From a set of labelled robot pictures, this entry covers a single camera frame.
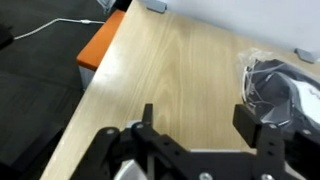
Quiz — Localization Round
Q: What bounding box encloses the plastic bag with black items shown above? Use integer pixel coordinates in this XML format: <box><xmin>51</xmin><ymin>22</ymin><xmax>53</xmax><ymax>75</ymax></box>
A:
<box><xmin>237</xmin><ymin>48</ymin><xmax>320</xmax><ymax>135</ymax></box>

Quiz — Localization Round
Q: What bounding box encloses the orange panel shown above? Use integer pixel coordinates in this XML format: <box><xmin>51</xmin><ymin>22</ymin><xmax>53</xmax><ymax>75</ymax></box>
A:
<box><xmin>76</xmin><ymin>9</ymin><xmax>127</xmax><ymax>90</ymax></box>

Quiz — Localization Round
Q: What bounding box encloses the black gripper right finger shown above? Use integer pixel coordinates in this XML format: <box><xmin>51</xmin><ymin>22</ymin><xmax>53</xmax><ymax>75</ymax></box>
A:
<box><xmin>232</xmin><ymin>103</ymin><xmax>320</xmax><ymax>180</ymax></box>

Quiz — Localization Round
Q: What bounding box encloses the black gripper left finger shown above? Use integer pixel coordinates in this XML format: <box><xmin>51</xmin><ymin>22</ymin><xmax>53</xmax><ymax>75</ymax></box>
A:
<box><xmin>69</xmin><ymin>103</ymin><xmax>192</xmax><ymax>180</ymax></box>

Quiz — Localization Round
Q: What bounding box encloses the white cable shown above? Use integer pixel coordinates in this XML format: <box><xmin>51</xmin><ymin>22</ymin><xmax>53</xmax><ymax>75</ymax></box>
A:
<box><xmin>13</xmin><ymin>17</ymin><xmax>106</xmax><ymax>41</ymax></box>

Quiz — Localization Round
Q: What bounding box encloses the grey whiteboard foot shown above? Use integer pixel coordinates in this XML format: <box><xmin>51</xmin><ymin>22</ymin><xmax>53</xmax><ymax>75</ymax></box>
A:
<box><xmin>294</xmin><ymin>47</ymin><xmax>318</xmax><ymax>65</ymax></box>
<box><xmin>145</xmin><ymin>0</ymin><xmax>168</xmax><ymax>15</ymax></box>

